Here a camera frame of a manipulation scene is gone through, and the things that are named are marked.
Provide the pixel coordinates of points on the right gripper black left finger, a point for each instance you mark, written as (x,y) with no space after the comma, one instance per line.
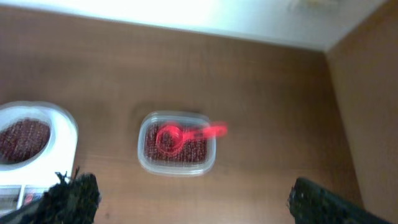
(74,200)

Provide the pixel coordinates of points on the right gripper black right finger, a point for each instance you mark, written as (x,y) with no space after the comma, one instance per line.
(310,203)

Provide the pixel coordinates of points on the orange measuring scoop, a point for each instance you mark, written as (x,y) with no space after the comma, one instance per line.
(171,137)

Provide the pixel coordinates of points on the white digital kitchen scale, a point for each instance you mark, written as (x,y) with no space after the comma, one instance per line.
(20,187)

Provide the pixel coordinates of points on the white round bowl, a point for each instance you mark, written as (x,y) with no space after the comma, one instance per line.
(12,114)

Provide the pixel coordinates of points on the red beans in bowl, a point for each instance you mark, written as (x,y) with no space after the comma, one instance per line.
(23,140)

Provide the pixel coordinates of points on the clear plastic bean container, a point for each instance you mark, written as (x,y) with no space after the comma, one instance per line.
(175,169)

